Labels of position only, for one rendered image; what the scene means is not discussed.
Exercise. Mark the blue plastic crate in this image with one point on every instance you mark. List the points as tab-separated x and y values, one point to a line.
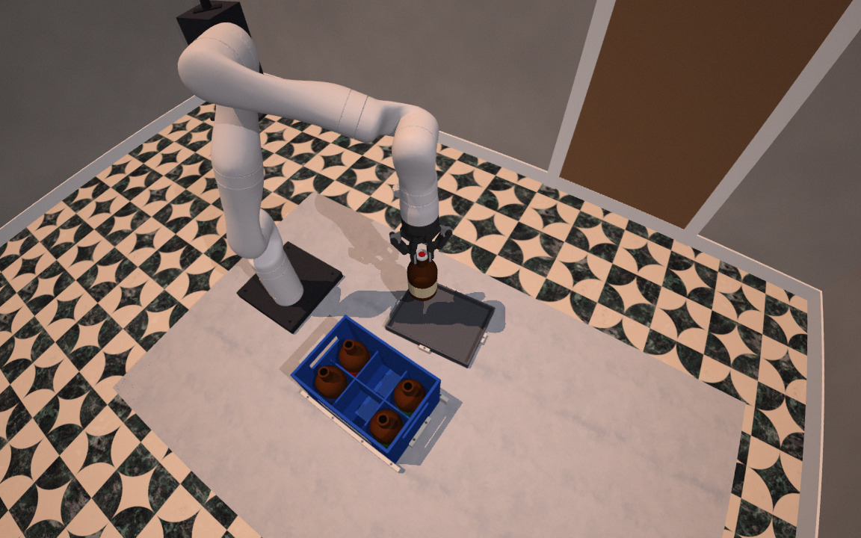
373	388

